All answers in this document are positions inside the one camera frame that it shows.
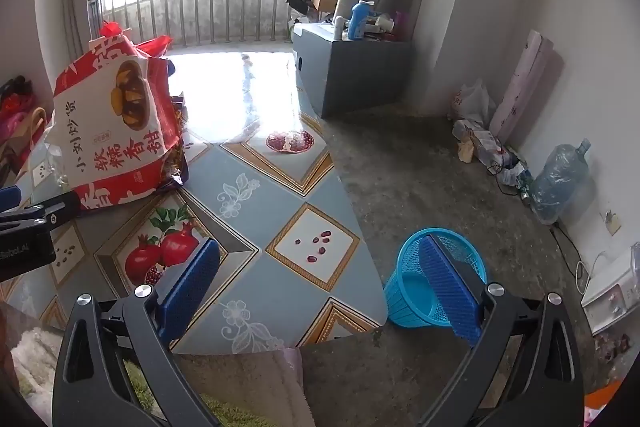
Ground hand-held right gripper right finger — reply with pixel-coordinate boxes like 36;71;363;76
417;237;586;427

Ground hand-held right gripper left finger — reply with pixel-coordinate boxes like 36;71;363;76
51;238;223;427

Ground blue plastic basket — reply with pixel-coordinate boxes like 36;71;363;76
384;228;488;328

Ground red white snack bag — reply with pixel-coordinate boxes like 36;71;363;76
42;22;190;212

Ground fluffy white green garment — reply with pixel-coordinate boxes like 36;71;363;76
0;307;301;427

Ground fruit print tablecloth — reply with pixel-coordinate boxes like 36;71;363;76
0;49;388;355

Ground beige cloth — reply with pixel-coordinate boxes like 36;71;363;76
175;347;311;427

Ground clear water jug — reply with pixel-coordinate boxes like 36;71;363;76
530;138;592;225

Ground pile of crumpled packaging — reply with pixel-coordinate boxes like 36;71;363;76
452;119;528;188

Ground white appliance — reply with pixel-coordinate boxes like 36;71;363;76
581;242;640;335

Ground brown floor scraps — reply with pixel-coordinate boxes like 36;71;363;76
597;332;631;360

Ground orange sheet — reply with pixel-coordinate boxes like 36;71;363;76
582;379;626;413

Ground white plastic bag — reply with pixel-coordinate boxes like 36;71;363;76
450;79;496;122

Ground red plastic bag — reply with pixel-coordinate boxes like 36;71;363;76
100;21;173;58

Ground pink patterned roll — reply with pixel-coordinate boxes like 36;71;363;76
489;29;553;142

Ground grey cabinet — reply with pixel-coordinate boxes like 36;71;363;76
291;23;413;118

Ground blue bottle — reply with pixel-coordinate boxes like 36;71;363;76
347;0;376;40

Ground tan handle bag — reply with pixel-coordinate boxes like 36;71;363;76
0;107;48;188

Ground black cable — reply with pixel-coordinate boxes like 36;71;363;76
550;222;581;268

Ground white cable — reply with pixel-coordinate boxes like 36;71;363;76
575;252;606;295

